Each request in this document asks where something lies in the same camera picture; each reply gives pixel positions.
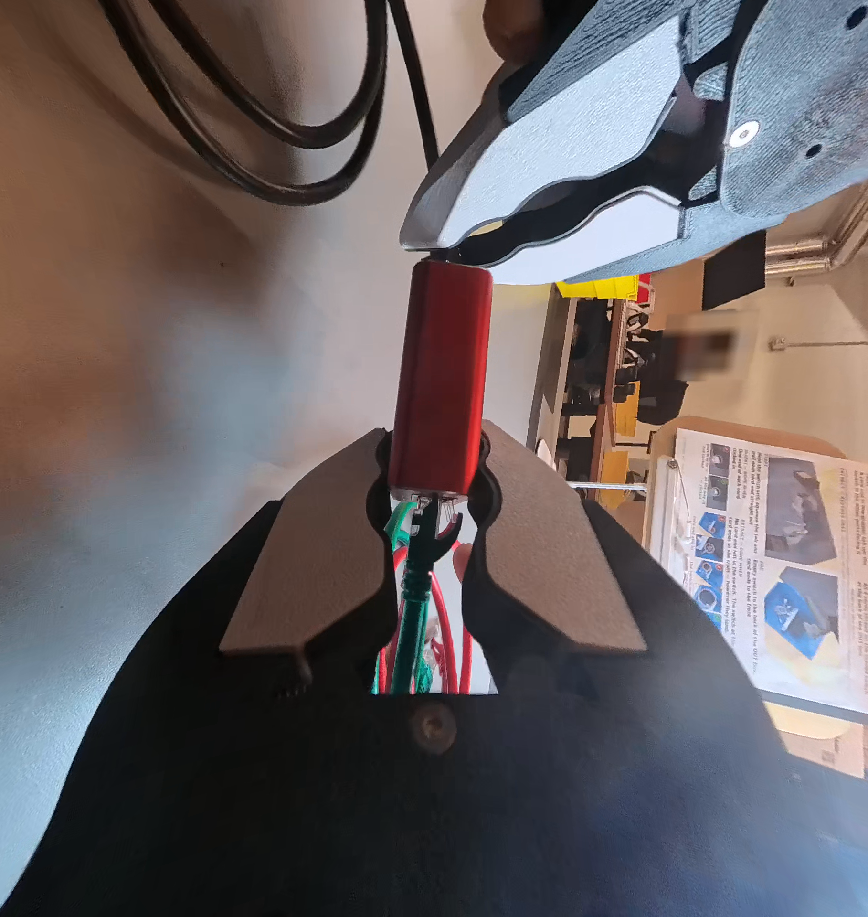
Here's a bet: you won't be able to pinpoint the person's left hand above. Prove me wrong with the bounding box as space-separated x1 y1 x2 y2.
483 0 546 65

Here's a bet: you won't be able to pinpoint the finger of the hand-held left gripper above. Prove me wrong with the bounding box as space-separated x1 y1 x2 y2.
459 185 686 286
400 14 686 252

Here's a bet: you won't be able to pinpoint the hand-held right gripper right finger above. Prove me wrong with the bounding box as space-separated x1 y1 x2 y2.
463 421 650 656

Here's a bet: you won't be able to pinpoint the document stand with white base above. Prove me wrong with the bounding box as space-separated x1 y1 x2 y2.
569 417 868 780

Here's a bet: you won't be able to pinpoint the yellow plastic bin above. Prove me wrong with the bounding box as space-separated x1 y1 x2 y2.
556 276 641 299

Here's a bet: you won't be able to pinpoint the brown wooden desk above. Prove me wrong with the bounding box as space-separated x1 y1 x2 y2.
588 297 632 502

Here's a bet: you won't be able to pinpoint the printed instruction sheet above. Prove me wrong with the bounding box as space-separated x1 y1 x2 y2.
674 428 868 721

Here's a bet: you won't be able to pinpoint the red ethernet cable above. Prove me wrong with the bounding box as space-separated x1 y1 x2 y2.
377 544 474 694

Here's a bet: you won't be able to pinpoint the silver pipes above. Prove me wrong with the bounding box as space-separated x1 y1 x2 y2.
763 168 868 277

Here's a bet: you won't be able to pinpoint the red ethernet splitter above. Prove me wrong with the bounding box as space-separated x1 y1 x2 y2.
387 259 494 502

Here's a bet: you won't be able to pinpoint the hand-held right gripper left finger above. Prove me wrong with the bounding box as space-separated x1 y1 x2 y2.
218 427 398 656

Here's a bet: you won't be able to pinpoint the green ethernet cable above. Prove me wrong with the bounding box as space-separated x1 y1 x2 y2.
373 498 435 694

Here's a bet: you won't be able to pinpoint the black ethernet cable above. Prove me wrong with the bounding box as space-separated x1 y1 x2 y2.
97 0 471 262

